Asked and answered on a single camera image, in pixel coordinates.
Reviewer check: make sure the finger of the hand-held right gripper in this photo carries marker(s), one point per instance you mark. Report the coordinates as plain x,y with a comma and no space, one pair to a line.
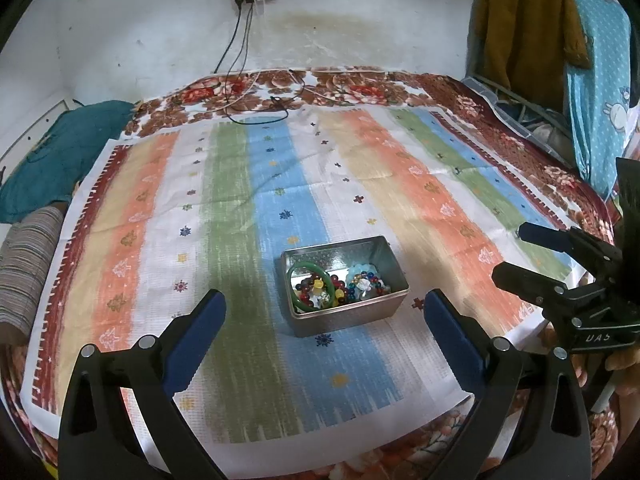
560,242
525,280

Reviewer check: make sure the mustard yellow garment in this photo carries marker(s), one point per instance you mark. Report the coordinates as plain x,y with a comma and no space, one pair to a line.
525,20

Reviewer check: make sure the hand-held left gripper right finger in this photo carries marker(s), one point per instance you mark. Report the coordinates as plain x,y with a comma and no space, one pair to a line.
450,340

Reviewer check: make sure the grey plastic basket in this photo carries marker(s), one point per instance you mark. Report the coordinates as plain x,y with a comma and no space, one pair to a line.
520,115

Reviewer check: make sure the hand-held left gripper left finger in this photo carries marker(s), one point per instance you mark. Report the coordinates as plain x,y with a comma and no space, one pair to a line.
200,340

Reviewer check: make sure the striped pillow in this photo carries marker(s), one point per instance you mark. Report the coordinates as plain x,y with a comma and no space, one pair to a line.
27,265

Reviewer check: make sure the blue dotted cloth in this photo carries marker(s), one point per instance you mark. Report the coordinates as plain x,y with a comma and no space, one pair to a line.
597,85

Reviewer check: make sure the teal cloth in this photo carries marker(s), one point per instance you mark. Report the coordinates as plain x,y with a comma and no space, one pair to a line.
65,155

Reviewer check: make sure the striped woven mat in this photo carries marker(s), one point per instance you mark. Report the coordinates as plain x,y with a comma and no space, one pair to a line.
225,210

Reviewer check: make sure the green jade bangle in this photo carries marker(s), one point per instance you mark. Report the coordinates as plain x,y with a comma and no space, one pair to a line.
295,300

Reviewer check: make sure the silver metal tin box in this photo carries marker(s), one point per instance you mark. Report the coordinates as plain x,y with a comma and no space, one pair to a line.
350,317

